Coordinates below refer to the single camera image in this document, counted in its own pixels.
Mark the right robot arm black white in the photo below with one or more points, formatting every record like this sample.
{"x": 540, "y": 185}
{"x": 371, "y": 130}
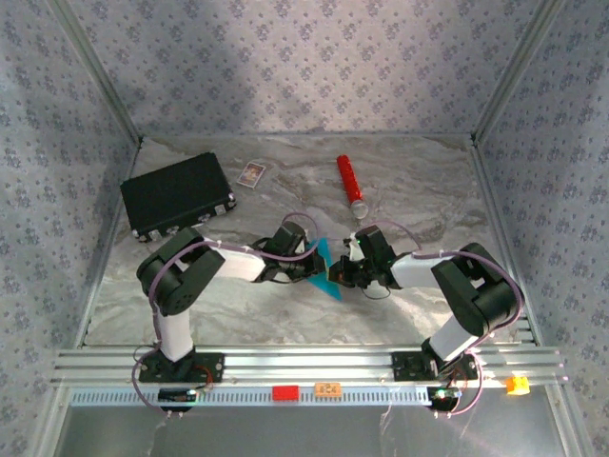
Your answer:
{"x": 476, "y": 290}

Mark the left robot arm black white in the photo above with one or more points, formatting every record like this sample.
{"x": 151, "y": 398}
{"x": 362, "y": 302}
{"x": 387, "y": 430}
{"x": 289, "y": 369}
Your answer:
{"x": 181, "y": 276}

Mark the red microphone silver head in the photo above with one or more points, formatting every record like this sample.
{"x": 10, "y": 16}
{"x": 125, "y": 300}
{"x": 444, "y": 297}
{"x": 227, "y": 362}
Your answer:
{"x": 349, "y": 183}

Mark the small playing card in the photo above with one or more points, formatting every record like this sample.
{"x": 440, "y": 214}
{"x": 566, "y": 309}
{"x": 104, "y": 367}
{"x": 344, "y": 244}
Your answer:
{"x": 250, "y": 173}

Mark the orange label tag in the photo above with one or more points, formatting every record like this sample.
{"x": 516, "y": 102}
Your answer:
{"x": 328, "y": 389}

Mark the black hard case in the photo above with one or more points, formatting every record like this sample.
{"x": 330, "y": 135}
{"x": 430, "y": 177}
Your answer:
{"x": 176, "y": 190}

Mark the red plastic block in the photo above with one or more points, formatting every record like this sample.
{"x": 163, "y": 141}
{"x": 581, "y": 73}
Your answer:
{"x": 285, "y": 393}

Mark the yellow orange plastic block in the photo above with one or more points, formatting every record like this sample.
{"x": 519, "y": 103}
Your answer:
{"x": 517, "y": 385}

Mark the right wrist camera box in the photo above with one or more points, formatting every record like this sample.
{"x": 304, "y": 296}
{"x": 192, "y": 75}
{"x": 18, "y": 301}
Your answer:
{"x": 355, "y": 247}

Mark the aluminium mounting rail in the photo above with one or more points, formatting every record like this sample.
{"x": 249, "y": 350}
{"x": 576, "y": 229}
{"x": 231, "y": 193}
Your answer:
{"x": 309, "y": 364}

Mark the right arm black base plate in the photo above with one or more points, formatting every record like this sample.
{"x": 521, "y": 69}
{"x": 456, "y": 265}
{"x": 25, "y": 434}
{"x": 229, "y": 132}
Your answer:
{"x": 409, "y": 366}

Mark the aluminium side rail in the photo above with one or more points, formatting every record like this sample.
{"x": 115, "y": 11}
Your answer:
{"x": 93, "y": 295}
{"x": 496, "y": 214}

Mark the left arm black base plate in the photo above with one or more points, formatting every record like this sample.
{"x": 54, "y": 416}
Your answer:
{"x": 209, "y": 366}

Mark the aluminium frame post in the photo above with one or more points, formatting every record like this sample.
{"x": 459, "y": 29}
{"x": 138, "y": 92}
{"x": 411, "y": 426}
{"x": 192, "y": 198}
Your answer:
{"x": 99, "y": 71}
{"x": 517, "y": 71}

